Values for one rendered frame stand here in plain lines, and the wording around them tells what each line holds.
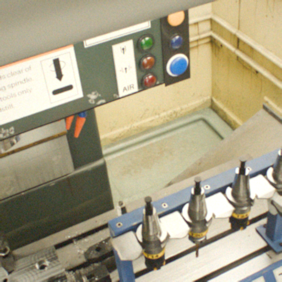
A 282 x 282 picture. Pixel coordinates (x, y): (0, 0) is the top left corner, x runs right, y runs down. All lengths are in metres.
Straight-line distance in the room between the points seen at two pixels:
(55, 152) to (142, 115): 0.69
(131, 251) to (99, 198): 0.82
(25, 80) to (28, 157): 0.92
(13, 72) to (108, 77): 0.14
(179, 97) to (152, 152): 0.28
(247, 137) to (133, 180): 0.51
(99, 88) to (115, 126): 1.44
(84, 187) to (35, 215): 0.20
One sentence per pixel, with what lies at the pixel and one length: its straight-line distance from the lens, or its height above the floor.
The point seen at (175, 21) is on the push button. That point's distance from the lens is 0.71.
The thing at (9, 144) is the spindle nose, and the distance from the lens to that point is 0.88.
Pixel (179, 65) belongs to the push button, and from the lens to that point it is 0.74.
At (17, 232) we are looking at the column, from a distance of 1.80.
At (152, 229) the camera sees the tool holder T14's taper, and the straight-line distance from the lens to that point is 1.00.
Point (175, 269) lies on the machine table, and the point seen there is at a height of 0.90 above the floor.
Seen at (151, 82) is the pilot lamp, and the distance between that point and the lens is 0.74.
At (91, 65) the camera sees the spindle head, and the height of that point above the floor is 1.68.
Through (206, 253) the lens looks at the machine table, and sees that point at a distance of 1.40.
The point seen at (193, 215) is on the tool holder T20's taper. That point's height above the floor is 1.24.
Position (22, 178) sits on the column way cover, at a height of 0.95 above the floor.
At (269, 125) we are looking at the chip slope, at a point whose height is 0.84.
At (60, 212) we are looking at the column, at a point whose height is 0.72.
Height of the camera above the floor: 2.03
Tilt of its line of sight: 41 degrees down
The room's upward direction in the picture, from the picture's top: 6 degrees counter-clockwise
